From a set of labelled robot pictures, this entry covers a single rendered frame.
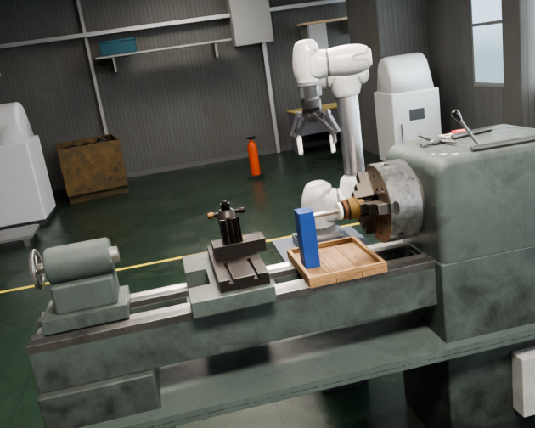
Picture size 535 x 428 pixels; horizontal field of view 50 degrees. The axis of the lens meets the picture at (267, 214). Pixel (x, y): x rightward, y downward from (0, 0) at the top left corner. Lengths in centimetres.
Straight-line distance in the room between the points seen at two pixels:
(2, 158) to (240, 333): 607
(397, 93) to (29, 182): 474
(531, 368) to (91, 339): 166
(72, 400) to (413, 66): 636
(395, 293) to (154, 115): 820
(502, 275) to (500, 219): 22
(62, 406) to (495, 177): 174
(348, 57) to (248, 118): 809
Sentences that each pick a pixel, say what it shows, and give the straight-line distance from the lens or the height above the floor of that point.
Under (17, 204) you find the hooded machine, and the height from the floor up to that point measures 33.
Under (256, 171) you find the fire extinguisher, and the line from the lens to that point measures 836.
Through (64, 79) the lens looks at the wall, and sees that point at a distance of 1020.
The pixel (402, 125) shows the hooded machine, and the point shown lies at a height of 61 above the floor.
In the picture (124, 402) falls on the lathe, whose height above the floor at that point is 59.
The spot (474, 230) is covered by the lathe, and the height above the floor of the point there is 97.
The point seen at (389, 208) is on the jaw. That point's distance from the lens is 219.
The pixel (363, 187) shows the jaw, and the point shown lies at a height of 115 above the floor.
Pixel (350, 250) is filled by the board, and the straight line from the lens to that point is 240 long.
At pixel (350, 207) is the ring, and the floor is 110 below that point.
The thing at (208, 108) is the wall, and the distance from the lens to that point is 1014.
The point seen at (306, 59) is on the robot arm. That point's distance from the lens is 219.
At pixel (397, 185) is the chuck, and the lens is 219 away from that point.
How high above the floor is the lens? 170
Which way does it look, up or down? 15 degrees down
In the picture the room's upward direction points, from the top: 8 degrees counter-clockwise
